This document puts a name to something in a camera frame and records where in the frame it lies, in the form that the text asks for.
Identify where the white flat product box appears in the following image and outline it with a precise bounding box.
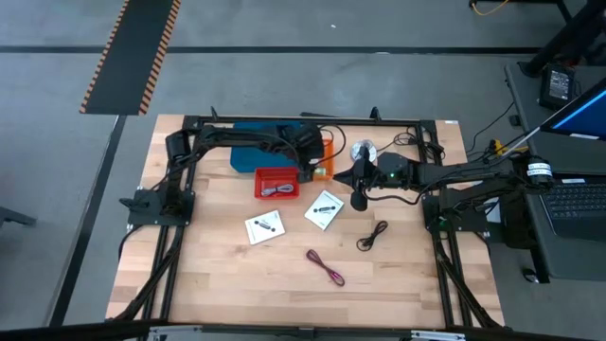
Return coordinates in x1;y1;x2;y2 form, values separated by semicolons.
243;208;287;247

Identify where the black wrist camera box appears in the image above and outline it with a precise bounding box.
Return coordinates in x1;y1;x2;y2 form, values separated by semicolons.
376;151;410;169

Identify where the red slotted plastic bin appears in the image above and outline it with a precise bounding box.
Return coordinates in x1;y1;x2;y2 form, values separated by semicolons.
253;166;301;202

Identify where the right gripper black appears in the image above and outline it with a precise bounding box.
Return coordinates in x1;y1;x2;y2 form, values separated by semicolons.
332;145;413;213

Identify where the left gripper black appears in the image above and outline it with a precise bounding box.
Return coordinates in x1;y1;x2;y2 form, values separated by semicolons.
282;121;329;185

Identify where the silvery white round roll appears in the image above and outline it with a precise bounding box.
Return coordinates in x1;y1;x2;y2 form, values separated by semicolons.
349;138;379;165

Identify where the black cable bundle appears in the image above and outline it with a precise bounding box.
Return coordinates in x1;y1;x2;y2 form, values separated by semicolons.
391;124;445;158

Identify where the yellow cable connector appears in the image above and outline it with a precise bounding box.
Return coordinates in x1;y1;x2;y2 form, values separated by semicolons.
489;138;529;158

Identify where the teal plastic bin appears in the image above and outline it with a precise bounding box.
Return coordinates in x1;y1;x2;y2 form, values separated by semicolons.
229;121;305;174

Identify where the black laptop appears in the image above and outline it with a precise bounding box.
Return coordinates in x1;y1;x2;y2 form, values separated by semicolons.
539;176;606;243

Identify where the grey side desk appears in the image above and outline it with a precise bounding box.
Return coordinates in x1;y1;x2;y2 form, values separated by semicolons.
503;61;606;285

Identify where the yellow floor cable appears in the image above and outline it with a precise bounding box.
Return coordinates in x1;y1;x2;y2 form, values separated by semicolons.
470;0;510;17

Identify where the computer monitor with blue screen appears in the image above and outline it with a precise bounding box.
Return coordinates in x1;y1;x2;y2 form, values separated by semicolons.
539;77;606;143

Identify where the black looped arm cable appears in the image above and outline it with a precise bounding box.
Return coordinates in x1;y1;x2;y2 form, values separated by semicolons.
321;123;348;168

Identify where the grey cable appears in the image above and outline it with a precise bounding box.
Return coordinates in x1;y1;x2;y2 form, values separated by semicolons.
259;183;295;198

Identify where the orange slotted plastic bin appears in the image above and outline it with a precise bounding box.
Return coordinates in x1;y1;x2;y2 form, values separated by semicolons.
309;137;336;183

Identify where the black power adapter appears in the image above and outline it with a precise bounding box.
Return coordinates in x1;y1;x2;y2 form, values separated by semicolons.
539;63;577;112

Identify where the black stand leg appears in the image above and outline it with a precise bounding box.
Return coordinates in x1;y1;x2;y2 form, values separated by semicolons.
517;0;606;78

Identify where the white box with green side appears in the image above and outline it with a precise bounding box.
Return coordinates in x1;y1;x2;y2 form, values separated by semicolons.
303;188;346;232

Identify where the black aluminium table frame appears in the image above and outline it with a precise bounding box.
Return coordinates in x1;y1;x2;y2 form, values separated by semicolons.
106;105;506;332

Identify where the black front rig bar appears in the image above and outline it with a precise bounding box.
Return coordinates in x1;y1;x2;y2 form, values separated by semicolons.
0;320;606;341

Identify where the magenta braided usb cable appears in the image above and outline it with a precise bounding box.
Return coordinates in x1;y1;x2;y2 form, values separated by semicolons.
305;248;347;289

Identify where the hazard striped black floor mat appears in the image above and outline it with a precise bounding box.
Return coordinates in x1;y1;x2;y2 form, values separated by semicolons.
79;0;183;117

